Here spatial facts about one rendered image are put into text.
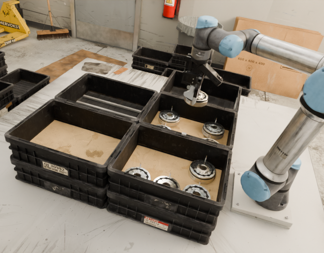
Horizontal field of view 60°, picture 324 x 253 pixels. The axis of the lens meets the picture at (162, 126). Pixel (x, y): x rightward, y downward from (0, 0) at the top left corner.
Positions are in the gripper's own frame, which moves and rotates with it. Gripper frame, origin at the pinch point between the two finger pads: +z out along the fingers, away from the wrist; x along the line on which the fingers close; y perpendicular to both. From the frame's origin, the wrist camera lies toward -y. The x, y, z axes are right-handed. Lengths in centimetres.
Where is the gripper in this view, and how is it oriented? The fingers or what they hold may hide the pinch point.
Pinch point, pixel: (195, 100)
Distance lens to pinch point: 124.8
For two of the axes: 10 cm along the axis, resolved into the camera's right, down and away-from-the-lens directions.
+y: -9.5, -2.7, 1.7
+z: -1.1, 7.7, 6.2
